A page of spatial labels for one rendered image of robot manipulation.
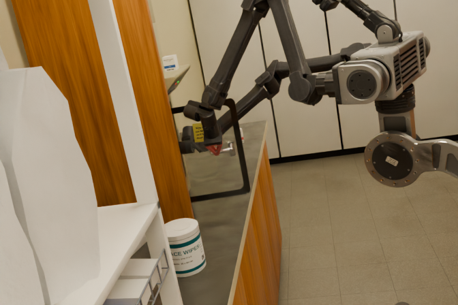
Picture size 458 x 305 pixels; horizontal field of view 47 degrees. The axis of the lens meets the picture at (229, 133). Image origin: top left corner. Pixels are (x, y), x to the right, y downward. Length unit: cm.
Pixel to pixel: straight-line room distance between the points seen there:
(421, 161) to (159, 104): 94
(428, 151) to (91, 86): 121
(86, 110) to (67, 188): 118
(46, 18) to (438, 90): 400
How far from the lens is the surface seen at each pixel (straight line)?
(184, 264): 173
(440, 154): 184
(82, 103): 206
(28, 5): 208
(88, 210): 94
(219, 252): 185
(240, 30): 188
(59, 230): 90
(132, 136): 117
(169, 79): 202
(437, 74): 528
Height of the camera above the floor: 179
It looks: 15 degrees down
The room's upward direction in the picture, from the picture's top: 11 degrees counter-clockwise
